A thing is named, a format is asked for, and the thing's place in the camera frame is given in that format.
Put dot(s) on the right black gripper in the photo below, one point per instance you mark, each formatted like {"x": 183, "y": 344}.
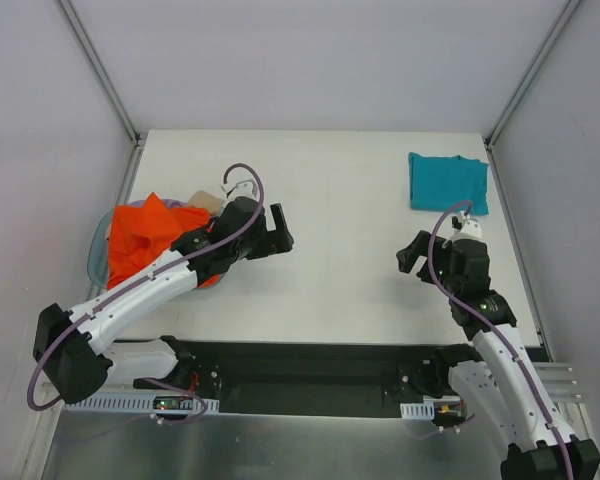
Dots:
{"x": 428, "y": 257}

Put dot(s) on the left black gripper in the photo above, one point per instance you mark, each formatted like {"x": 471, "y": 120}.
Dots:
{"x": 268, "y": 236}

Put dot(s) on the orange t shirt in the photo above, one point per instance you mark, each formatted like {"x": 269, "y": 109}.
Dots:
{"x": 138, "y": 236}

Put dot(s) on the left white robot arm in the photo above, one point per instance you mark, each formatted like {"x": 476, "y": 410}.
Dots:
{"x": 72, "y": 348}

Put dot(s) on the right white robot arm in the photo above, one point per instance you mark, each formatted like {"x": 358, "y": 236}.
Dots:
{"x": 492, "y": 372}

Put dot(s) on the beige t shirt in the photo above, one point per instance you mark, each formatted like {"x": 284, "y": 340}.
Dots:
{"x": 204, "y": 200}

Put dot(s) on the folded teal t shirt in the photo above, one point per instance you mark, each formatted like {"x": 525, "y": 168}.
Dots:
{"x": 438, "y": 182}

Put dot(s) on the lavender t shirt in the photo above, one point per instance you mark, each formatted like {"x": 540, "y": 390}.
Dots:
{"x": 169, "y": 203}

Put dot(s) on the translucent blue basket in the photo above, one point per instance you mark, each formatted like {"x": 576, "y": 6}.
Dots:
{"x": 97, "y": 263}

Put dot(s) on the right white cable duct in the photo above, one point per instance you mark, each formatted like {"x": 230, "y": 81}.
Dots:
{"x": 424, "y": 411}

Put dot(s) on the white cable duct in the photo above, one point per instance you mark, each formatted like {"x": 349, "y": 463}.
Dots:
{"x": 424, "y": 411}
{"x": 144, "y": 403}

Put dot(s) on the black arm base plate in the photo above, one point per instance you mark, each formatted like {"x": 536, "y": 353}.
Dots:
{"x": 328, "y": 380}

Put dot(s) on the aluminium front rail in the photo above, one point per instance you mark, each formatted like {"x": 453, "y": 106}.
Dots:
{"x": 560, "y": 382}

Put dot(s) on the left aluminium frame post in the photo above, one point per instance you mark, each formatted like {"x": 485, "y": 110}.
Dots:
{"x": 76, "y": 26}

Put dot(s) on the aluminium frame post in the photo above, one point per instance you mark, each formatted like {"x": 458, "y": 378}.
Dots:
{"x": 76, "y": 26}
{"x": 541, "y": 55}

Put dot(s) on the left white cable duct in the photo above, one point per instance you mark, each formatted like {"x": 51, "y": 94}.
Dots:
{"x": 144, "y": 403}

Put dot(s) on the right aluminium frame post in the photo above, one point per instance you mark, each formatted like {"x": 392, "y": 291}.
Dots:
{"x": 541, "y": 55}

